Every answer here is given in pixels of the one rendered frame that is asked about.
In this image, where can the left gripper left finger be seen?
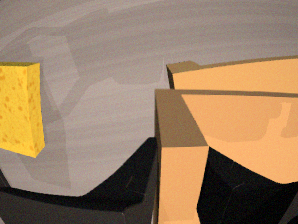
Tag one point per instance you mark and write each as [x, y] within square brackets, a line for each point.
[126, 197]

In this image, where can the orange tray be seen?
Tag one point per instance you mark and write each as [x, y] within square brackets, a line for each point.
[258, 130]

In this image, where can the tan low table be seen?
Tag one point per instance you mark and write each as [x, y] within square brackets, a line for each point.
[272, 74]

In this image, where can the yellow sponge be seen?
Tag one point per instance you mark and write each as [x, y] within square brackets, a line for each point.
[21, 129]

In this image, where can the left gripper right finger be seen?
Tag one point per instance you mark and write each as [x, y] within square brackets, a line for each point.
[233, 194]

